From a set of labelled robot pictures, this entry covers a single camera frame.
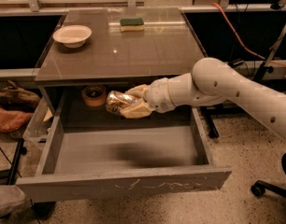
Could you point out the open grey top drawer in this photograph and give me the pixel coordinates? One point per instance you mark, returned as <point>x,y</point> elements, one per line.
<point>91,153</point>

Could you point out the black power adapter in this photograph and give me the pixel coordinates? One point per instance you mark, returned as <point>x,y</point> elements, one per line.
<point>235,63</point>

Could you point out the brown bag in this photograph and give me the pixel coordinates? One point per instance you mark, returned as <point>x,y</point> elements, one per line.
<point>17,98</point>

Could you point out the black stand leg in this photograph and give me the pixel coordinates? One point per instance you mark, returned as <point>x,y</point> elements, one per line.
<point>14,172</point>

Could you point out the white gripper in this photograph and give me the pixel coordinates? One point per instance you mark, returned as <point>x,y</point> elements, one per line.
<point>157,94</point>

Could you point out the orange cloth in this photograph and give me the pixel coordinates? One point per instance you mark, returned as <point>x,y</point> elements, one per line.
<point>12,120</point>

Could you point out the green yellow sponge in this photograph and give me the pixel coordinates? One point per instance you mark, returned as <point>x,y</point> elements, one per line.
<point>127,25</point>

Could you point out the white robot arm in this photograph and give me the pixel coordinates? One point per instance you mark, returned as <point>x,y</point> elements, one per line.
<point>212,82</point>

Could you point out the brown tape roll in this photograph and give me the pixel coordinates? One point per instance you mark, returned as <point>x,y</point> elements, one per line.
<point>94,95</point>

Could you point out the white bowl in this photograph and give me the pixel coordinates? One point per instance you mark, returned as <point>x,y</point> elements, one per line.
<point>72,36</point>

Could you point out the clear plastic bin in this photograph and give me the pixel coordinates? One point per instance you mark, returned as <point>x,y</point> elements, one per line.
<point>38,128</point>

